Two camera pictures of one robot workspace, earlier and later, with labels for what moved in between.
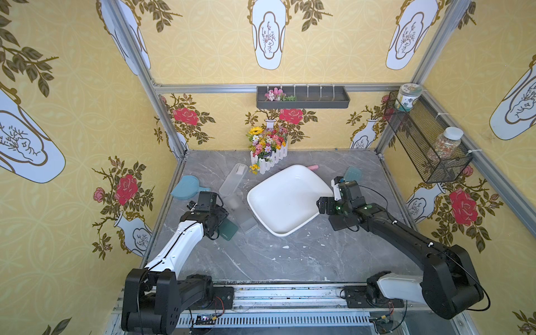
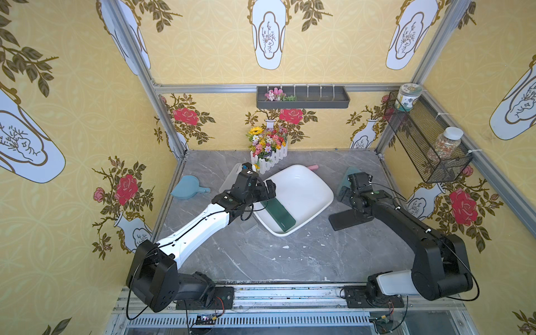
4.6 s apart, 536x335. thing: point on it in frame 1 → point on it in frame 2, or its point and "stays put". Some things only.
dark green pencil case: x=227 y=229 → x=283 y=218
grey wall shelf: x=303 y=97 stays put
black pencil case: x=340 y=221 stays put
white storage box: x=288 y=199 stays put
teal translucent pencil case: x=353 y=174 stays put
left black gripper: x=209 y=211 → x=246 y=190
